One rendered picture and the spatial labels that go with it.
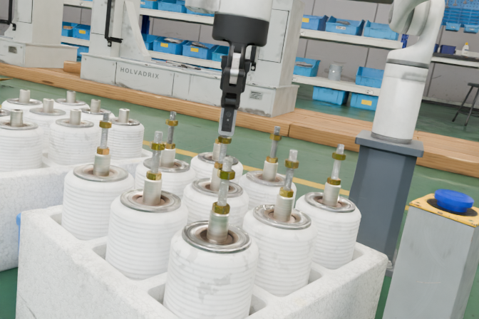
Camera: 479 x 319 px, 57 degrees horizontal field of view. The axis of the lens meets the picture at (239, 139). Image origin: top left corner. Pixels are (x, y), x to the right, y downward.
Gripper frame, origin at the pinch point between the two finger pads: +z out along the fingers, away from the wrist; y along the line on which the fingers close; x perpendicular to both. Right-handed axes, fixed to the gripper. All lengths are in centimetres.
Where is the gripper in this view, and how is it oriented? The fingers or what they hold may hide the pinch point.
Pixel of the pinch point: (227, 120)
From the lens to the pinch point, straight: 62.1
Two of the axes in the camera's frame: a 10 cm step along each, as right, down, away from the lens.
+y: 0.0, -2.0, 9.8
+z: -1.4, 9.7, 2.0
